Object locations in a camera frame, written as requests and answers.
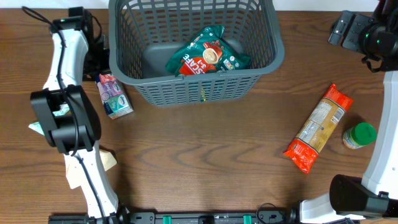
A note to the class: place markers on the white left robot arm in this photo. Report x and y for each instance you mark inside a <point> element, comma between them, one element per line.
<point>67,117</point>

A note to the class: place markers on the orange noodle packet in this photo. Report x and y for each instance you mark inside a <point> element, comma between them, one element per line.
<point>317,129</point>

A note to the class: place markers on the grey plastic basket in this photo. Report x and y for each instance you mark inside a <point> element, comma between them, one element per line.
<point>143,35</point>

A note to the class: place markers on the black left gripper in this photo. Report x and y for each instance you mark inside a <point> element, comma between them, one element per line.
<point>90,58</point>

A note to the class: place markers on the green lid jar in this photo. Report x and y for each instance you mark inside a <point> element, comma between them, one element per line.
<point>359,136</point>

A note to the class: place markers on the green Nescafe coffee bag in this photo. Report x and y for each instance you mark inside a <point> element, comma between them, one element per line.
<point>207,52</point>

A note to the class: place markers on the beige paper snack bag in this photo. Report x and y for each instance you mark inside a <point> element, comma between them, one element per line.
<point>74,171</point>

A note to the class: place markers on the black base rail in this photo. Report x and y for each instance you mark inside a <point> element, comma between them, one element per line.
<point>263,216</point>

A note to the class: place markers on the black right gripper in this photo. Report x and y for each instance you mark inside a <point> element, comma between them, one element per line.
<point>347,33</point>

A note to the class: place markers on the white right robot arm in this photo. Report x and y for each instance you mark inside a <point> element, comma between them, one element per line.
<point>374,195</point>

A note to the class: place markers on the Kleenex tissue multipack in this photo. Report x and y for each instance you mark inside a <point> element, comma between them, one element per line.
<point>114,99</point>

